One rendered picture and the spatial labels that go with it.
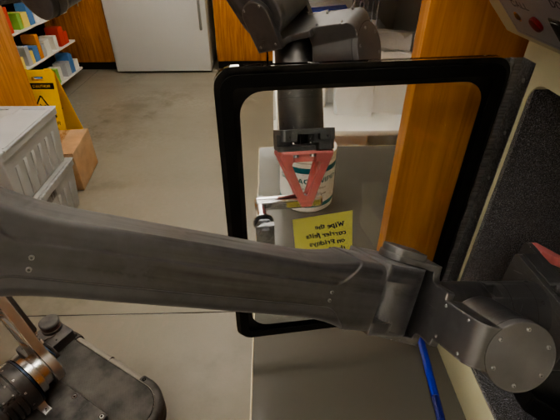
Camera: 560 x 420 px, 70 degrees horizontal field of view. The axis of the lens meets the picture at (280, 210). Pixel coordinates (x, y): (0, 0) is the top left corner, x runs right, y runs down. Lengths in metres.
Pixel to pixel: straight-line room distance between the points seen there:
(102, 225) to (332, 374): 0.48
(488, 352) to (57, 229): 0.30
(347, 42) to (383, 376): 0.48
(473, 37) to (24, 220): 0.47
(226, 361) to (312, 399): 1.19
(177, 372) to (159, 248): 1.57
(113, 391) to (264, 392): 0.97
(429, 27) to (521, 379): 0.36
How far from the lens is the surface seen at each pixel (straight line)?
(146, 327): 1.99
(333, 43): 0.47
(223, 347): 1.86
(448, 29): 0.53
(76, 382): 1.62
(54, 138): 2.65
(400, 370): 0.69
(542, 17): 0.39
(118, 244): 0.26
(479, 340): 0.35
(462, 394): 0.67
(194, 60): 5.24
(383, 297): 0.38
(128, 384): 1.55
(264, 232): 0.47
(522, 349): 0.37
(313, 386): 0.65
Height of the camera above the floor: 1.50
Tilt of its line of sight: 36 degrees down
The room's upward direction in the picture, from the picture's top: straight up
